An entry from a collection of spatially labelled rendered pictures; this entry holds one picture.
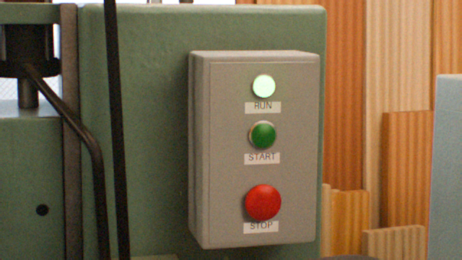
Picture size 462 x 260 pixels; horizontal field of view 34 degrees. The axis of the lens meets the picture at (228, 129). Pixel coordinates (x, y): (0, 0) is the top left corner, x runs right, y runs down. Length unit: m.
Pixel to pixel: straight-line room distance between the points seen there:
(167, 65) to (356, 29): 1.64
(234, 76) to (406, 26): 1.79
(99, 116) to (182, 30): 0.10
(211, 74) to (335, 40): 1.64
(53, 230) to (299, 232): 0.23
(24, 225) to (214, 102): 0.22
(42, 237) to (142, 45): 0.20
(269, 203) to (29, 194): 0.22
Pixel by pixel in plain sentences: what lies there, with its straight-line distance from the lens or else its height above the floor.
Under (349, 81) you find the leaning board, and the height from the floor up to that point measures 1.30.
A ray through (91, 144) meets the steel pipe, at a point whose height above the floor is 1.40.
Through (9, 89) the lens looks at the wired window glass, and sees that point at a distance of 2.13.
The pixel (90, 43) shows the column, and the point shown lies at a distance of 0.64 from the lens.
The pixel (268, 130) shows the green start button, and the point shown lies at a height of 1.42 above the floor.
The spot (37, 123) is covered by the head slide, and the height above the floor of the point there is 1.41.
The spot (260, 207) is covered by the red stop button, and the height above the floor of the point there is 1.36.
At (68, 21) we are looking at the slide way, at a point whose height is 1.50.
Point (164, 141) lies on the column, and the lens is 0.66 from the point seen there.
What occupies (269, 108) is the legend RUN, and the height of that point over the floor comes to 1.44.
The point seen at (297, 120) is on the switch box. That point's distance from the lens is 0.62.
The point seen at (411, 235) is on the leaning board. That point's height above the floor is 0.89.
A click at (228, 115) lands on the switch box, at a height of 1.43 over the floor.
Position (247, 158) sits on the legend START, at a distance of 0.61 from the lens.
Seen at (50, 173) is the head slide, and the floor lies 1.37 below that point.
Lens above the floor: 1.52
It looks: 9 degrees down
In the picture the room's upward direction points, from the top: 1 degrees clockwise
